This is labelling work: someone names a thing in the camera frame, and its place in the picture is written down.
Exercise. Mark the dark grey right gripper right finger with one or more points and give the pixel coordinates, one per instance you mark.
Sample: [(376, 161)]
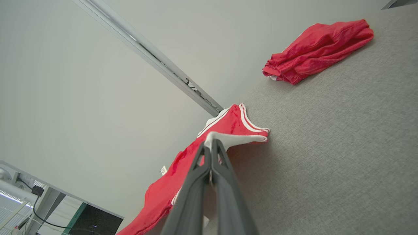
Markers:
[(228, 202)]

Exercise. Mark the red shorts with white stripe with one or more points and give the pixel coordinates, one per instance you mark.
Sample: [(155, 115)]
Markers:
[(320, 49)]

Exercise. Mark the grey metal partition post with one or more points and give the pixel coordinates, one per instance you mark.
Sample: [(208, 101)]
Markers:
[(153, 55)]

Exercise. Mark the red Bulls jersey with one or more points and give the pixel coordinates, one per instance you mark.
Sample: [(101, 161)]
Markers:
[(228, 124)]

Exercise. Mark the black computer case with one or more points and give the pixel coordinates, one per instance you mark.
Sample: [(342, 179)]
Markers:
[(98, 222)]

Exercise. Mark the white desk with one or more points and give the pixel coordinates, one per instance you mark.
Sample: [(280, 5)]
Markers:
[(49, 202)]

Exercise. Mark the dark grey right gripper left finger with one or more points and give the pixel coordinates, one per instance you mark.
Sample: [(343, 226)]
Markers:
[(192, 195)]

